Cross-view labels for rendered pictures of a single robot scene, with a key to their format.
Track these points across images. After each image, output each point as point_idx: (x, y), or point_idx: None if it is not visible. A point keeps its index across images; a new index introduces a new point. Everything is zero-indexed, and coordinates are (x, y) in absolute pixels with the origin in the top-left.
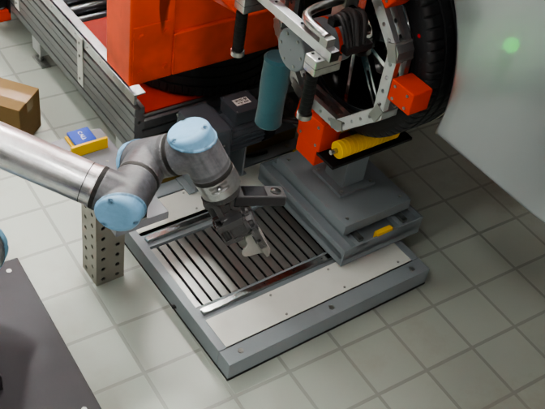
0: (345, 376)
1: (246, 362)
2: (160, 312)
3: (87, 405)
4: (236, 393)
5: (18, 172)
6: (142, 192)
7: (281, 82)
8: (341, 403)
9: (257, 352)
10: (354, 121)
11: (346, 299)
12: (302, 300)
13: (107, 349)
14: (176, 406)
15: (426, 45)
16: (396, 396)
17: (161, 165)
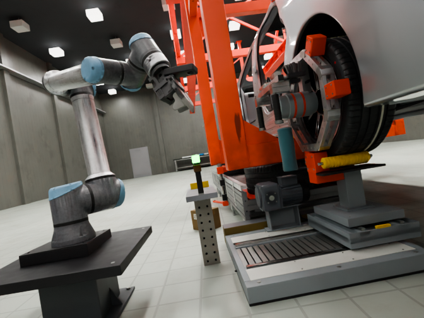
0: (349, 313)
1: (263, 291)
2: (229, 275)
3: (116, 261)
4: (252, 313)
5: (69, 77)
6: (103, 59)
7: (286, 139)
8: None
9: (270, 283)
10: (321, 133)
11: (353, 264)
12: (317, 264)
13: (188, 287)
14: (207, 315)
15: (339, 62)
16: None
17: (128, 62)
